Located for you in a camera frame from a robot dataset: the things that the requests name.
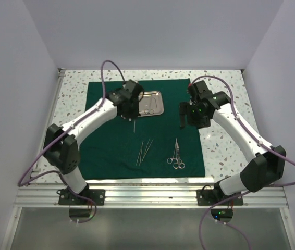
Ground aluminium mounting rail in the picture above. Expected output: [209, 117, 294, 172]
[14, 183, 288, 208]

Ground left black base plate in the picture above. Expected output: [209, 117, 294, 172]
[56, 189, 105, 206]

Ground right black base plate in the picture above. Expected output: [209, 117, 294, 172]
[196, 189, 244, 206]

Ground steel ring-handled forceps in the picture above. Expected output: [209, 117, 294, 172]
[167, 139, 179, 165]

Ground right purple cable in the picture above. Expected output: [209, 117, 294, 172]
[190, 75, 295, 250]

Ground purple cable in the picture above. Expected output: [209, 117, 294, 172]
[17, 60, 97, 224]
[190, 75, 295, 250]

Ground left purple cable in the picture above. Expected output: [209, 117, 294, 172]
[17, 60, 97, 224]

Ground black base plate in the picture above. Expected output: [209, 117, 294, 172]
[56, 189, 105, 206]
[196, 189, 244, 206]

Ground dark green surgical cloth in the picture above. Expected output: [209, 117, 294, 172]
[79, 79, 205, 180]

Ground small steel scissors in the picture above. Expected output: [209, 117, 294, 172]
[144, 97, 155, 115]

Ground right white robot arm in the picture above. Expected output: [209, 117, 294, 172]
[179, 81, 286, 205]

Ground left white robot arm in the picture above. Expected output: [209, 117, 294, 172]
[42, 80, 144, 205]

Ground steel instrument tray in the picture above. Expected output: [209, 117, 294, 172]
[139, 91, 165, 117]

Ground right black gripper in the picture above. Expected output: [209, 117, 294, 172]
[179, 101, 211, 129]

